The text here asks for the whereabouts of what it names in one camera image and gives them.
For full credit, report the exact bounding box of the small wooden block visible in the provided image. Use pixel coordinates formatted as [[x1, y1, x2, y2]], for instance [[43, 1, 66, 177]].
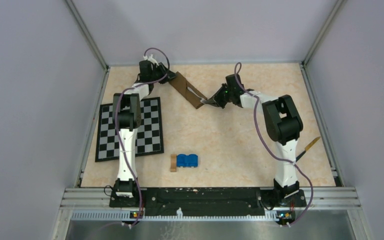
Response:
[[170, 154, 177, 173]]

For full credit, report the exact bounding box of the brown cloth napkin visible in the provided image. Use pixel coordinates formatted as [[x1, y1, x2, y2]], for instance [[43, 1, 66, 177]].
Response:
[[169, 72, 207, 109]]

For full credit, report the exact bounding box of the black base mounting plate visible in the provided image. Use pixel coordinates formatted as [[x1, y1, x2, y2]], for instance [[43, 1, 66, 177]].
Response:
[[109, 187, 307, 217]]

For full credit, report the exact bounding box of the white cable duct strip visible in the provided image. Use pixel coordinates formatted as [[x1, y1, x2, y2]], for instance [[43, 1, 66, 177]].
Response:
[[71, 210, 279, 222]]

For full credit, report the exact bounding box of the black white checkerboard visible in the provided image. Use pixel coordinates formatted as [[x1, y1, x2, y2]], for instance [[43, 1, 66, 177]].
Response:
[[94, 96, 165, 163]]

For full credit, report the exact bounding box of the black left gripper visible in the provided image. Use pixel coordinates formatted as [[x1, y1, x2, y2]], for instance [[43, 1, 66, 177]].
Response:
[[149, 62, 177, 85]]

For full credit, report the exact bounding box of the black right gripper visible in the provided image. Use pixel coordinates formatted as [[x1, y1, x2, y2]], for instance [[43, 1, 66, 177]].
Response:
[[205, 84, 234, 110]]

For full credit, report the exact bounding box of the blue toy car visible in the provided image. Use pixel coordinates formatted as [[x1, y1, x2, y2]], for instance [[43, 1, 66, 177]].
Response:
[[176, 154, 199, 168]]

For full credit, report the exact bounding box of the aluminium frame rail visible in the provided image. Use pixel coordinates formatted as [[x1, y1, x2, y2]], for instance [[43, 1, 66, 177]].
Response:
[[59, 0, 362, 212]]

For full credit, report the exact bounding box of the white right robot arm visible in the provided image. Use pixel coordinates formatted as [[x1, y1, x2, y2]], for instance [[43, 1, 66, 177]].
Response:
[[202, 74, 304, 206]]

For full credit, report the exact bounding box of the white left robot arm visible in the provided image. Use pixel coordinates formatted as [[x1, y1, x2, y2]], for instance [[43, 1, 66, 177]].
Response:
[[113, 59, 172, 207]]

